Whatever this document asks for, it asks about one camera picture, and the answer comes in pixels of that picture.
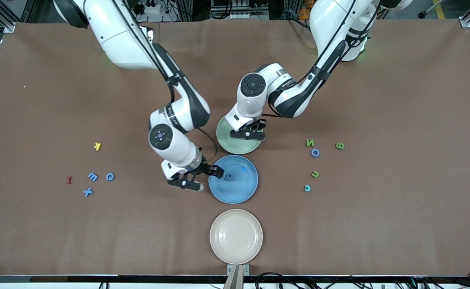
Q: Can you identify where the green plate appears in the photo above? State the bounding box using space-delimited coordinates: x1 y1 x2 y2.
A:
216 111 264 155

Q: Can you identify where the blue plate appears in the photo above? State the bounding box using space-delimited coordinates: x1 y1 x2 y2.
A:
208 155 259 204

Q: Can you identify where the beige plate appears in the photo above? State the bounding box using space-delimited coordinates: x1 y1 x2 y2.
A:
210 209 263 265

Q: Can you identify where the brown table cover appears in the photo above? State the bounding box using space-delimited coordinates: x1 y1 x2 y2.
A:
0 18 470 277

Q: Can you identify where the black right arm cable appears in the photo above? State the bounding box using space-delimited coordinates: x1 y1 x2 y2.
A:
112 0 218 165

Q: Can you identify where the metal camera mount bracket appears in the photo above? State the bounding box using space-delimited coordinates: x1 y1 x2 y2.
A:
224 264 250 289

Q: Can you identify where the black cable loop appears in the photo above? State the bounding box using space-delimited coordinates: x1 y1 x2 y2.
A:
256 273 299 289

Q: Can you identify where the black cable bundle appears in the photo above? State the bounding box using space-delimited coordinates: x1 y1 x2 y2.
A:
323 270 470 289

